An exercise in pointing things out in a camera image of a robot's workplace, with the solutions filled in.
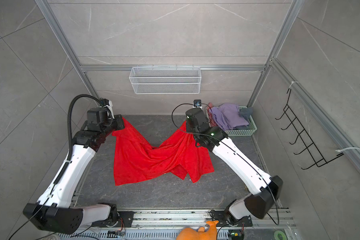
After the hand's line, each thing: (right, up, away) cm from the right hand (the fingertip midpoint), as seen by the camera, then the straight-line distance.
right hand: (194, 117), depth 73 cm
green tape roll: (+40, -57, -4) cm, 70 cm away
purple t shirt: (+28, +3, +35) cm, 45 cm away
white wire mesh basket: (-18, +27, +27) cm, 42 cm away
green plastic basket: (+44, -6, +33) cm, 56 cm away
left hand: (-38, +2, -1) cm, 38 cm away
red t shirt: (-32, -23, +6) cm, 40 cm away
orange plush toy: (-3, -52, -9) cm, 53 cm away
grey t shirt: (+40, +6, +34) cm, 53 cm away
